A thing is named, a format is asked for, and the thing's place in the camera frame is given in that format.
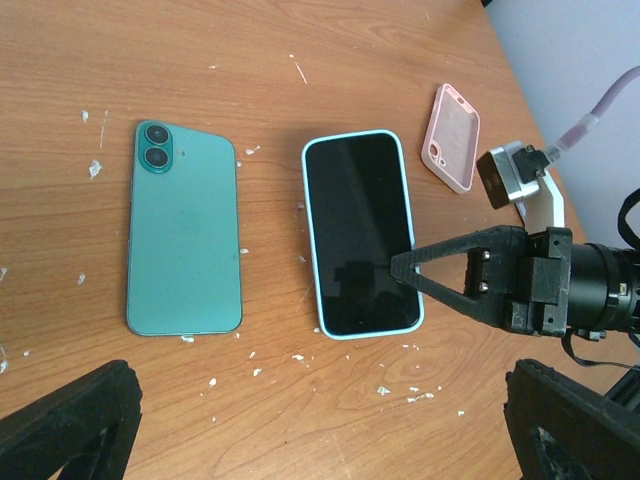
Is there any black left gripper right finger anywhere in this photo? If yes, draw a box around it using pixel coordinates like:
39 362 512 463
504 359 639 479

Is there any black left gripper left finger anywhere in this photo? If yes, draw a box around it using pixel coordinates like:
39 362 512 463
1 360 142 479

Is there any pink phone case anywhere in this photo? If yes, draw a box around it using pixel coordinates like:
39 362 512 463
421 83 480 194

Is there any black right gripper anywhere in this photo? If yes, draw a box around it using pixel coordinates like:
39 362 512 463
390 226 573 336

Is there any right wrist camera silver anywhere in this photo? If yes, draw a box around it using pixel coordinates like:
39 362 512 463
476 141 549 210

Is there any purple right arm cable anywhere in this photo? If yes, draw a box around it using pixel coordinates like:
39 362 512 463
542 64 640 161

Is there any black screen phone blue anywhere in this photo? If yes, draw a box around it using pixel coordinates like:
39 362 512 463
303 133 421 337

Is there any teal green phone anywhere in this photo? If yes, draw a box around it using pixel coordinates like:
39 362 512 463
126 120 243 336

